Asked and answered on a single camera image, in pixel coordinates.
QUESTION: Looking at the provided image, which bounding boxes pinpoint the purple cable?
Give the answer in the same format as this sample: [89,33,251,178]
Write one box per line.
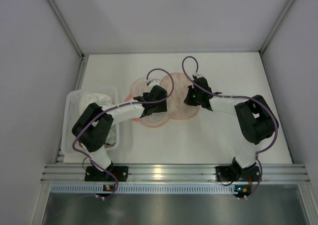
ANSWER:
[72,68,174,200]
[181,56,279,198]

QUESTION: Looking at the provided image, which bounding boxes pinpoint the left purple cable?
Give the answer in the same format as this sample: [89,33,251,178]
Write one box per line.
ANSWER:
[72,68,174,200]

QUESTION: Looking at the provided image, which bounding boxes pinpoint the floral pink laundry bag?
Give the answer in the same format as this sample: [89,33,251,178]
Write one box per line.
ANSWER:
[125,73,199,128]

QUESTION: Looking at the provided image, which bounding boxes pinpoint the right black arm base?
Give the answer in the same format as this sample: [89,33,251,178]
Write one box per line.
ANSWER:
[216,164,261,183]

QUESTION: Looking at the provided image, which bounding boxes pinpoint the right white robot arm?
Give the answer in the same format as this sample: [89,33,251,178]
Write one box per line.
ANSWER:
[184,74,278,169]

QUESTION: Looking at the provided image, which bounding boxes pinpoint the white and pink garments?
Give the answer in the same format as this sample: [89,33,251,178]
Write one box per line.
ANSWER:
[79,92,117,148]

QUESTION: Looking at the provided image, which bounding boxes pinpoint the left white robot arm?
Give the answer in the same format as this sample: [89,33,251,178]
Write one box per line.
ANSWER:
[72,85,172,174]

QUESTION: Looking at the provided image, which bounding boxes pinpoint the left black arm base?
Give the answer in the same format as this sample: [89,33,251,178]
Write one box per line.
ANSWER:
[84,166,129,182]

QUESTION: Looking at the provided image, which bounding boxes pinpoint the white slotted cable duct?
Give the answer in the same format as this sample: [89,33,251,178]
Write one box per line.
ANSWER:
[51,183,250,195]

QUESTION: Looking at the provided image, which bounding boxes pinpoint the aluminium mounting rail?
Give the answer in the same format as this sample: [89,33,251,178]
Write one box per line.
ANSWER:
[40,163,310,184]

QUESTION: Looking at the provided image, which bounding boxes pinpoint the white plastic basket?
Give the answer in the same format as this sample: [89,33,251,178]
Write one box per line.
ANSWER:
[61,87,119,156]

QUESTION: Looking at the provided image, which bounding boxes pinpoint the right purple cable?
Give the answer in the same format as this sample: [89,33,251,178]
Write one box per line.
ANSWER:
[181,56,279,198]

